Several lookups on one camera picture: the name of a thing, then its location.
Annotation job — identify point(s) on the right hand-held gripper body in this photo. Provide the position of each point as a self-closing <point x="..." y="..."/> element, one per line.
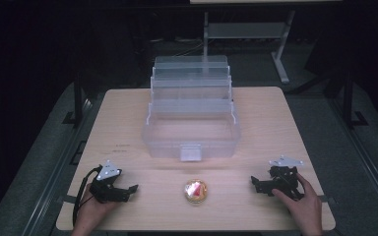
<point x="285" y="178"/>

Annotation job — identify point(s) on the white metal stand with shelf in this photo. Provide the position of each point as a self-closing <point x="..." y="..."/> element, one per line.
<point x="246" y="31"/>

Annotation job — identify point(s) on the person's right hand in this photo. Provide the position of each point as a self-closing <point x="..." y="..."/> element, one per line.
<point x="303" y="206"/>

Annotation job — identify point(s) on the black metal stand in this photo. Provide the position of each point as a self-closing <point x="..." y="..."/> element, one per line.
<point x="77" y="98"/>
<point x="349" y="98"/>

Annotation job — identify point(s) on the person's left hand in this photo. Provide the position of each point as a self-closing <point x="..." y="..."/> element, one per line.
<point x="93" y="213"/>

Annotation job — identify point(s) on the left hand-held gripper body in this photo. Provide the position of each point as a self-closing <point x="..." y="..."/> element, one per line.
<point x="106" y="183"/>

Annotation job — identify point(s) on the clear plastic tiered storage box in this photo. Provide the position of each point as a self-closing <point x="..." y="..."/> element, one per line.
<point x="190" y="108"/>

